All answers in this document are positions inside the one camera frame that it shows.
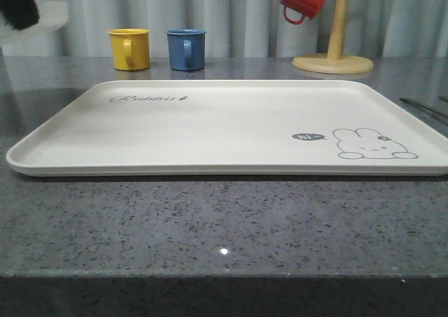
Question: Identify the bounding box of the yellow enamel mug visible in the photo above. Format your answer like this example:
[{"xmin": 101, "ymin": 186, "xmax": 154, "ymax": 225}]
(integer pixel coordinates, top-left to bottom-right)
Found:
[{"xmin": 107, "ymin": 28, "xmax": 151, "ymax": 71}]

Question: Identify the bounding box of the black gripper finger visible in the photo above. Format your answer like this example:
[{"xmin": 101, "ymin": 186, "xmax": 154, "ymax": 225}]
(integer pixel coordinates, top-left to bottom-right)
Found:
[{"xmin": 1, "ymin": 0, "xmax": 39, "ymax": 30}]

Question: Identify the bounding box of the white round plate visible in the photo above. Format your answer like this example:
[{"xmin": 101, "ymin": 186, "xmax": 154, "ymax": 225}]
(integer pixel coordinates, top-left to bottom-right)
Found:
[{"xmin": 1, "ymin": 0, "xmax": 69, "ymax": 46}]

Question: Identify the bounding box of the wooden mug tree stand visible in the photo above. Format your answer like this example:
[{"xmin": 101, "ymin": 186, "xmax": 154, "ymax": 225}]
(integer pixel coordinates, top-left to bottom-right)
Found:
[{"xmin": 292, "ymin": 0, "xmax": 374, "ymax": 75}]

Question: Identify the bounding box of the cream rabbit serving tray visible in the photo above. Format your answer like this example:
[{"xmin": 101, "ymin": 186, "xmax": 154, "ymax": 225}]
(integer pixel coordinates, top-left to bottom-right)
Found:
[{"xmin": 6, "ymin": 80, "xmax": 447, "ymax": 176}]

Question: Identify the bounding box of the blue enamel mug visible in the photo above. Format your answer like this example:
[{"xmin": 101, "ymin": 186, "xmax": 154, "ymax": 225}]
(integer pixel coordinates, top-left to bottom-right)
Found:
[{"xmin": 166, "ymin": 29, "xmax": 206, "ymax": 71}]

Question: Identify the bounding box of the grey pleated curtain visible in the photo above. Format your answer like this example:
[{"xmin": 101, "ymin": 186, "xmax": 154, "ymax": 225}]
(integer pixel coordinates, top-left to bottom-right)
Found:
[{"xmin": 2, "ymin": 0, "xmax": 447, "ymax": 58}]

